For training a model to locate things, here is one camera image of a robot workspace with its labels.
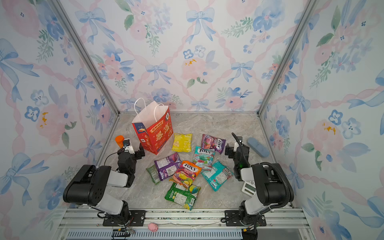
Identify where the purple Fox's berries candy bag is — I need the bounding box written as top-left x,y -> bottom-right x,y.
201,134 -> 226,154

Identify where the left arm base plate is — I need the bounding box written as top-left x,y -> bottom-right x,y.
103,210 -> 147,227

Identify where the blue glasses case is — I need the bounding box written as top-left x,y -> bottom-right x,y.
247,138 -> 270,158

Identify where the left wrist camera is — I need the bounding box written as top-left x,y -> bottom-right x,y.
123,139 -> 135,155

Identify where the white calculator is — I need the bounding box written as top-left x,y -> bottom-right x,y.
242,181 -> 256,197

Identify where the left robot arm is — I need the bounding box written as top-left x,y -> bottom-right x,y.
63,140 -> 145,226

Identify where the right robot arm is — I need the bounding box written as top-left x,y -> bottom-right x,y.
225,142 -> 295,226

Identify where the small green snack packet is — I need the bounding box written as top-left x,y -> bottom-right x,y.
146,165 -> 161,185

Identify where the pink small toy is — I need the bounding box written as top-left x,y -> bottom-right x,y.
148,223 -> 159,233

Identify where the purple snack packet back side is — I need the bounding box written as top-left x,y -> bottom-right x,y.
154,153 -> 182,181

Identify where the orange Fox's fruits candy bag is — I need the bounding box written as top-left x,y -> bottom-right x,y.
170,161 -> 202,188

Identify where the teal Fox's mint blossom bag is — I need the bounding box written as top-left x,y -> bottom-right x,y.
193,146 -> 215,171

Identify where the orange plastic bottle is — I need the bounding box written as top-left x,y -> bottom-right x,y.
115,135 -> 125,149

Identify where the aluminium front rail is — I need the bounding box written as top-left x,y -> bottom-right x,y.
53,208 -> 315,240

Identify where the green candy bag back side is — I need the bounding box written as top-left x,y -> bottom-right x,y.
165,183 -> 201,211

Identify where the teal candy bag back side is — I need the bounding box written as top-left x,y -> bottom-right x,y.
201,161 -> 234,192

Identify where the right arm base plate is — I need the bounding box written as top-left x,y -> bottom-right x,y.
221,210 -> 267,228

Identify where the yellow snack packet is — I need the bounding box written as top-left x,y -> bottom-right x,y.
172,133 -> 193,153

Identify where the black corrugated cable hose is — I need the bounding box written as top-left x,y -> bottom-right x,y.
230,132 -> 295,211

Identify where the red paper gift bag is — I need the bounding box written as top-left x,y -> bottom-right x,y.
132,101 -> 173,155

